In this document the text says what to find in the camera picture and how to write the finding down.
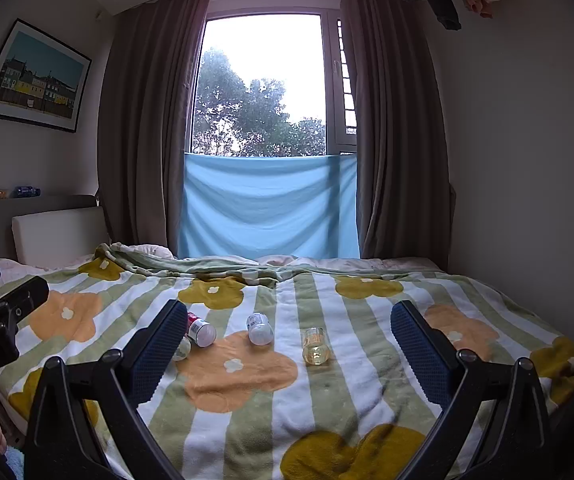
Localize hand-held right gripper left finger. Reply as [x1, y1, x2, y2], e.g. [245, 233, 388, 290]
[21, 299, 189, 480]

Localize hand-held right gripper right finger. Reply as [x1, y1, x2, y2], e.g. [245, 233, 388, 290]
[390, 300, 554, 480]

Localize clear yellowish glass cup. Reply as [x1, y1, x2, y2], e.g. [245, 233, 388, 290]
[301, 326, 329, 364]

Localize white headboard cushion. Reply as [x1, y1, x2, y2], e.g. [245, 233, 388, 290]
[11, 206, 110, 267]

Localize flower print striped blanket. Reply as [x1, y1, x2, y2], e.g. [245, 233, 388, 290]
[0, 242, 574, 480]

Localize grey headboard shelf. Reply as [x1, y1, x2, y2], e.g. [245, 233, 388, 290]
[0, 194, 101, 263]

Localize pale pink quilt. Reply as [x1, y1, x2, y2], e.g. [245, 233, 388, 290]
[117, 244, 442, 275]

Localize white plastic bottle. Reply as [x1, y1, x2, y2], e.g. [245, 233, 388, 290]
[246, 312, 274, 346]

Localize light blue fuzzy cloth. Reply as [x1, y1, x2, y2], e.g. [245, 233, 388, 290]
[1, 447, 29, 480]

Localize light blue hanging cloth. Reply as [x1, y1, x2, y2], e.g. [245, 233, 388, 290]
[177, 152, 362, 261]

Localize brown curtain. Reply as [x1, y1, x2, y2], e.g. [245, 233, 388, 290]
[98, 0, 213, 261]
[339, 0, 456, 272]

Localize framed city picture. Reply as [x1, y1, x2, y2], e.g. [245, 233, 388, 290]
[0, 18, 93, 134]

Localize trees outside window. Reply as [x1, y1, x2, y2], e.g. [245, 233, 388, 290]
[192, 47, 328, 157]

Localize window frame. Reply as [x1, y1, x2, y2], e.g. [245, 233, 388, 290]
[186, 6, 361, 159]

